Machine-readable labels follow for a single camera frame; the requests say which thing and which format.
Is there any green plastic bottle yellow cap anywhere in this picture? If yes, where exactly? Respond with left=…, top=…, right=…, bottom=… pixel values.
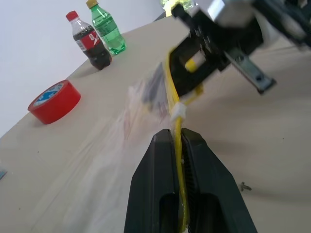
left=86, top=0, right=127, bottom=56

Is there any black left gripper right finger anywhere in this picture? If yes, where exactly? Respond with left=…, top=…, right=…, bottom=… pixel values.
left=181, top=128, right=258, bottom=233

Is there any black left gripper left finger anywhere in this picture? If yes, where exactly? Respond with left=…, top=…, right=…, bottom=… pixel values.
left=123, top=128, right=181, bottom=233

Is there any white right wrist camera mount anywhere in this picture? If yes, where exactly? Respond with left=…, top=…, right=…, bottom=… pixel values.
left=210, top=0, right=284, bottom=48

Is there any clear plastic bag yellow zipper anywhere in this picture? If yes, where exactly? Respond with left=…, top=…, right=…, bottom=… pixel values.
left=48, top=47, right=205, bottom=233

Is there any cola bottle red cap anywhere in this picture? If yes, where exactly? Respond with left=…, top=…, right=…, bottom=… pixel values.
left=65, top=10, right=113, bottom=71

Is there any red adhesive tape roll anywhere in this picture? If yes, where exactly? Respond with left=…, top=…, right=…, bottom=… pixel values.
left=27, top=79, right=82, bottom=125

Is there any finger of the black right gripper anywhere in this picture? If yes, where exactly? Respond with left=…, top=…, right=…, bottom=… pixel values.
left=169, top=40, right=219, bottom=98
left=142, top=63, right=170, bottom=115

